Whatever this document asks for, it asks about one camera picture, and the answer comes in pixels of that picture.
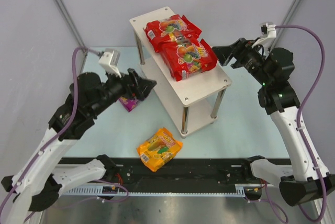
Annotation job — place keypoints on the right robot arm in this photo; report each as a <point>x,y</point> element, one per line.
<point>310,177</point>

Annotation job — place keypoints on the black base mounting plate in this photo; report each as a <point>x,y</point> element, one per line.
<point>180,172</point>

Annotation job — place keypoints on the purple candy bag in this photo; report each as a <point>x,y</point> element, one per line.
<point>129,104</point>

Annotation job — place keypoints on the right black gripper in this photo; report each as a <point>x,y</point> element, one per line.
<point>237,54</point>

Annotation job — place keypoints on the orange mango candy bag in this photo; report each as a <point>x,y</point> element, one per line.
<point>159,149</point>

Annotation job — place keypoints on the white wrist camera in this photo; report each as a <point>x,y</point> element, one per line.
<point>268,34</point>
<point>109,60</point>

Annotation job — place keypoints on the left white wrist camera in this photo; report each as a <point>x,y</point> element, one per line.
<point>109,60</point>

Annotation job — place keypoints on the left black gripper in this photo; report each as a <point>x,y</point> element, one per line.
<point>133,85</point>

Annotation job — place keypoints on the red candy bag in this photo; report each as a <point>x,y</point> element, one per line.
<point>188,57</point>
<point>171,29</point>

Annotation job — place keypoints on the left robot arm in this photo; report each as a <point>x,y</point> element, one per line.
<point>36,186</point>

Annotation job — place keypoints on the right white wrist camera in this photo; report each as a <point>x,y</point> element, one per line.
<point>268,34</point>

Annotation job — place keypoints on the white two-tier shelf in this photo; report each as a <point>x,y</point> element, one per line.
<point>192,104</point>

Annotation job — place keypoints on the aluminium rail with cable duct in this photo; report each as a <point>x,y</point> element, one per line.
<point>116,186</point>

